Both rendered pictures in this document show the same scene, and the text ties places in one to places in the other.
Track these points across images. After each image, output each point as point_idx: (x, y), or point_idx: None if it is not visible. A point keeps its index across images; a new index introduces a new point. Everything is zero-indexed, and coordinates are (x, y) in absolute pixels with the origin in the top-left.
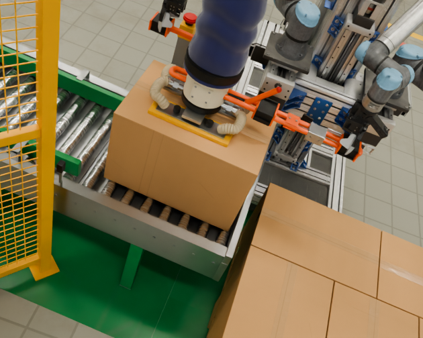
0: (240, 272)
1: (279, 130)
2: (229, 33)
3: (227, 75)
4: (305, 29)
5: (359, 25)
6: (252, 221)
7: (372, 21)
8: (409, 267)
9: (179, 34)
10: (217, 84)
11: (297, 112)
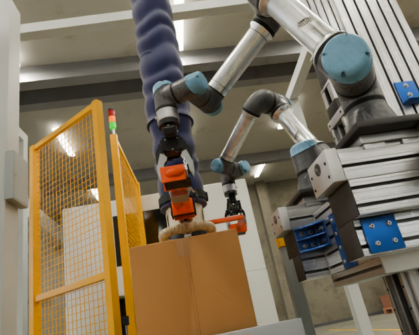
0: None
1: None
2: (155, 163)
3: (162, 193)
4: (294, 158)
5: (332, 115)
6: None
7: (334, 100)
8: None
9: (237, 226)
10: (159, 203)
11: (336, 256)
